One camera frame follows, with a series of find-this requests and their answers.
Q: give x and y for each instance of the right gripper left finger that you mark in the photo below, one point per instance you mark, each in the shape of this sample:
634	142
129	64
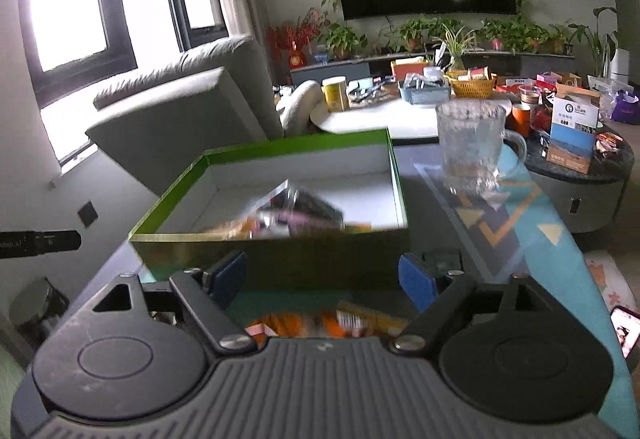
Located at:
204	296

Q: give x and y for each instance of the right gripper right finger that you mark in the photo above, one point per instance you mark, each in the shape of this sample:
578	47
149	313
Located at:
439	292

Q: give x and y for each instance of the orange cracker packet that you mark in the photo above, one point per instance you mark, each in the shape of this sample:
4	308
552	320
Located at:
346	320

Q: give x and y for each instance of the patterned teal tablecloth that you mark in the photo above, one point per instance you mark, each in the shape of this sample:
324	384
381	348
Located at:
512	230

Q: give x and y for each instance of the green cardboard box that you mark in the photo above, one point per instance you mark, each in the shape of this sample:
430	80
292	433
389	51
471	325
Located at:
197	220

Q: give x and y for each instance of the glass mug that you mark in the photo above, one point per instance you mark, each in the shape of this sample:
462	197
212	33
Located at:
471	135

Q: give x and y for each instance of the dark round side table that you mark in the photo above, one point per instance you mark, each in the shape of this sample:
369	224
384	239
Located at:
585	202

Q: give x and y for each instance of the white round coffee table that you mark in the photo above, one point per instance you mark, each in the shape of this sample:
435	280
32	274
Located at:
402	120

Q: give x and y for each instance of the grey armchair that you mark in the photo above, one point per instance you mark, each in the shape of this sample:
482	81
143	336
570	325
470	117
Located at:
154	122

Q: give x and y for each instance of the orange jar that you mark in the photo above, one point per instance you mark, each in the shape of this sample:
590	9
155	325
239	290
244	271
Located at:
519	119

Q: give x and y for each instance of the blue plastic tray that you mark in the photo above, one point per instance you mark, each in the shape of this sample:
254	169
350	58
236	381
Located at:
427	96

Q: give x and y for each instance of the wicker basket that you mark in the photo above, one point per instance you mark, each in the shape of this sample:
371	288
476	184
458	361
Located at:
468	88

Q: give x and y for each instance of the yellow canister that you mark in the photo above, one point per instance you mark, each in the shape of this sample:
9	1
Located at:
335	93

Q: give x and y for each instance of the blue white paper box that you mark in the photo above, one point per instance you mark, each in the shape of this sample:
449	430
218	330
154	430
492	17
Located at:
574	123

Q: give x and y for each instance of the spider plant pot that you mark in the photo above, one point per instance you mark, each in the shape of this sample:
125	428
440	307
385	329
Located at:
454	41

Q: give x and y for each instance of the black wall socket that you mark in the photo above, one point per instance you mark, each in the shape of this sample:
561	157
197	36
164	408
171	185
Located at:
87	214

